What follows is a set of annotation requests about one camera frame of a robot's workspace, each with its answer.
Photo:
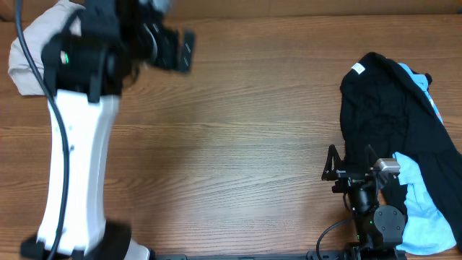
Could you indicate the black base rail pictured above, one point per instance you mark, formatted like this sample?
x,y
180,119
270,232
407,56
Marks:
x,y
310,255

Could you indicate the light blue shirt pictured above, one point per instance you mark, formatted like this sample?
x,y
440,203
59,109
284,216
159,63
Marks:
x,y
422,209

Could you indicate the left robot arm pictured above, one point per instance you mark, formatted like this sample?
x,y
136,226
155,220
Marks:
x,y
85,64

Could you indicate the black garment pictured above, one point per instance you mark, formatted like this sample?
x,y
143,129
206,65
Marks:
x,y
384,104

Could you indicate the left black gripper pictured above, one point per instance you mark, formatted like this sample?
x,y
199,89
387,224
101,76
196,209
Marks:
x,y
185,50

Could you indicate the beige khaki shorts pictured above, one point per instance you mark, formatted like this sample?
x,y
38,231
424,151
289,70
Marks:
x,y
36,35

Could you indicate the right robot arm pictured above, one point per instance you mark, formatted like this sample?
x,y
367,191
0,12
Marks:
x,y
379,227

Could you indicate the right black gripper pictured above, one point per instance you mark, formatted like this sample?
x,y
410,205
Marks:
x,y
350,178

